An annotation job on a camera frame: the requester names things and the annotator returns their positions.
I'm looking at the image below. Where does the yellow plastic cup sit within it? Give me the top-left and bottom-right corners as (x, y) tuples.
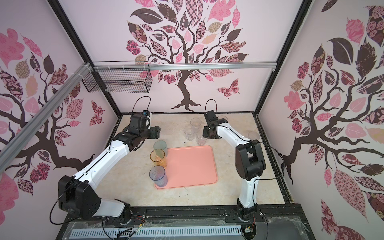
(150, 149), (167, 168)

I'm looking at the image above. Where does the white slotted cable duct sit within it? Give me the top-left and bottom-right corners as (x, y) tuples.
(67, 226), (243, 240)

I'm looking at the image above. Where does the aluminium rail back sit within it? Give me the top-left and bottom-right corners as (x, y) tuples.
(93, 62), (277, 71)

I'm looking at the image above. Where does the black wire basket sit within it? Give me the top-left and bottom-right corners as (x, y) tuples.
(82, 60), (153, 94)

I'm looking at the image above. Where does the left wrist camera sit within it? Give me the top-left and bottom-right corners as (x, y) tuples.
(142, 110), (151, 117)

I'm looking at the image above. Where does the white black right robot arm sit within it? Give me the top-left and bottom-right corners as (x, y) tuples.
(203, 111), (266, 221)

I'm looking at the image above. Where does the aluminium rail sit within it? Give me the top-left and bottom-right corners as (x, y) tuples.
(1, 63), (92, 173)
(93, 62), (277, 71)

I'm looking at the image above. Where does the green textured plastic cup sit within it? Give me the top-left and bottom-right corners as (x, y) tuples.
(154, 140), (168, 156)

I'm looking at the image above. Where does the pink plastic tray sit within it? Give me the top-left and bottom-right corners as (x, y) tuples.
(155, 145), (218, 190)

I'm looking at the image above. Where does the clear cup front left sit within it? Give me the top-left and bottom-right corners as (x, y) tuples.
(184, 125), (196, 141)

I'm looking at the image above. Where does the aluminium rail left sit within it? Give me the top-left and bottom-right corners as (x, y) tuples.
(1, 63), (92, 173)

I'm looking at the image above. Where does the clear cup front middle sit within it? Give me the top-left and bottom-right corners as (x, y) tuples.
(197, 132), (207, 146)

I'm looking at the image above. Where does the blue plastic cup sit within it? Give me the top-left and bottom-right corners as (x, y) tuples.
(149, 166), (168, 188)

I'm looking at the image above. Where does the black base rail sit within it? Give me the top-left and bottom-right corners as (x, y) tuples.
(64, 205), (301, 226)

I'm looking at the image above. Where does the clear dotted cup right row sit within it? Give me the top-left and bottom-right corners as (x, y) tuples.
(248, 131), (261, 141)

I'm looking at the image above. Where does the clear cup back left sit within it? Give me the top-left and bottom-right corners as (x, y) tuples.
(190, 118), (202, 130)

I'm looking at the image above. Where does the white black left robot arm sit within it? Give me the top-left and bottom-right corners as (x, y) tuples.
(57, 110), (161, 224)

